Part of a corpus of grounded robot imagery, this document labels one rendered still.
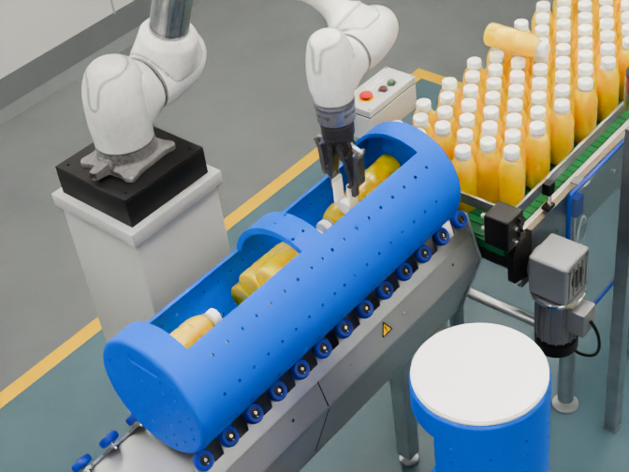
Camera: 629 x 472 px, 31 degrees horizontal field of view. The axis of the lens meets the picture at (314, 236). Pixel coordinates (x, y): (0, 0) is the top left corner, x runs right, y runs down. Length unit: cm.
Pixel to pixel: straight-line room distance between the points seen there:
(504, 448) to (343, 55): 86
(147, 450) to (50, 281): 204
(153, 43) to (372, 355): 95
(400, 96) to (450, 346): 90
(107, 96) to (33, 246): 185
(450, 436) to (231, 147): 278
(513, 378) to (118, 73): 120
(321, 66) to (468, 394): 73
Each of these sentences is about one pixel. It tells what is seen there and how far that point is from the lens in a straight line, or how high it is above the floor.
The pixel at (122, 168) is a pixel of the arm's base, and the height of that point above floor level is 111.
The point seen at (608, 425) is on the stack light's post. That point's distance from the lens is 359.
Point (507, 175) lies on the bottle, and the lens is 284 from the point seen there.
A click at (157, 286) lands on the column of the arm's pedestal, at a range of 301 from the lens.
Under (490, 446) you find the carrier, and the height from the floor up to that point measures 97.
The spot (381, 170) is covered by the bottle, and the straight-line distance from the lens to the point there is 270.
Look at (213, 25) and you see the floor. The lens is 578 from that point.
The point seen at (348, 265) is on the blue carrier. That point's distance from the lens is 241.
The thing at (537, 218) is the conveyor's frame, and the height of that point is 90.
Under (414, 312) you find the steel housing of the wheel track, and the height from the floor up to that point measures 86.
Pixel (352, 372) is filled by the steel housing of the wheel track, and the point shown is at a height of 86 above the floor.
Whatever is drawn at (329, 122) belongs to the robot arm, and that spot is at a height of 136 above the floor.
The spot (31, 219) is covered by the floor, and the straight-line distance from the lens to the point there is 474.
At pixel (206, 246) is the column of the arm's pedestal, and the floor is 80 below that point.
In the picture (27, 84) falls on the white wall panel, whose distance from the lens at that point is 551.
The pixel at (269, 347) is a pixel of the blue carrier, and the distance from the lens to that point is 229.
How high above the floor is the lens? 274
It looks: 39 degrees down
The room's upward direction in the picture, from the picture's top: 8 degrees counter-clockwise
